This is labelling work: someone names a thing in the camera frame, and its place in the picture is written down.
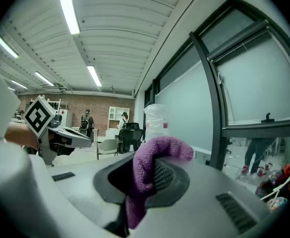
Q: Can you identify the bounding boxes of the clear bottle with red cap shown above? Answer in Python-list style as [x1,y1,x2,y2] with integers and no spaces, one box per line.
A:
[263,162,275,180]

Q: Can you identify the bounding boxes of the pink iridescent bag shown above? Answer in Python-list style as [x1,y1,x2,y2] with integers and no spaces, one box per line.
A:
[267,196,289,211]

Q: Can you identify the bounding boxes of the ceiling strip lights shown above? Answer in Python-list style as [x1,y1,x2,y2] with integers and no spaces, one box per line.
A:
[0,0,103,92]

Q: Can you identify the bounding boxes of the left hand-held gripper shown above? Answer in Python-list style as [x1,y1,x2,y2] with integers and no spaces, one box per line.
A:
[22,95,92,166]

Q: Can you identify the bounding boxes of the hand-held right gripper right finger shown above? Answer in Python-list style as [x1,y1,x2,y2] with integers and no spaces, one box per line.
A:
[129,157,272,238]

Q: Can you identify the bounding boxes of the person's left forearm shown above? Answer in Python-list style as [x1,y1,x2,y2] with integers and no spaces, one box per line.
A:
[4,125,39,150]

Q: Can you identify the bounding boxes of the black window handle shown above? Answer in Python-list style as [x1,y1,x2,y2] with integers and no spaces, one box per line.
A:
[261,112,276,123]

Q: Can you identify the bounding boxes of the black window frame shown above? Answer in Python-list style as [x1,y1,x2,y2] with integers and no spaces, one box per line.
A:
[144,0,290,171]

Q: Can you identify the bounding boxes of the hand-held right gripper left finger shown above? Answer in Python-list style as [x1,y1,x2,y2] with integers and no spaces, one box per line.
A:
[29,152,137,238]

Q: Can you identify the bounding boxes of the purple cleaning cloth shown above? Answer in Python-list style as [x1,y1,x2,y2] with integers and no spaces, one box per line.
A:
[125,136,194,230]

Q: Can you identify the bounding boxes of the white shelf rack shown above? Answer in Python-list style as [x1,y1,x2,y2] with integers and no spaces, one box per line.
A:
[30,97,68,114]

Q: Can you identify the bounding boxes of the white cabinet with red sticker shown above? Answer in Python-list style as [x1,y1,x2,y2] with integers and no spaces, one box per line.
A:
[59,109,74,128]

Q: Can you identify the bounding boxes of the black office chair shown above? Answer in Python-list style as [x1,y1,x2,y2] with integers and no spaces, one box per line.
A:
[117,122,145,155]

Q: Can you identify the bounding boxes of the white hutch cabinet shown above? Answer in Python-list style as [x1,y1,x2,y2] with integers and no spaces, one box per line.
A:
[106,106,130,137]

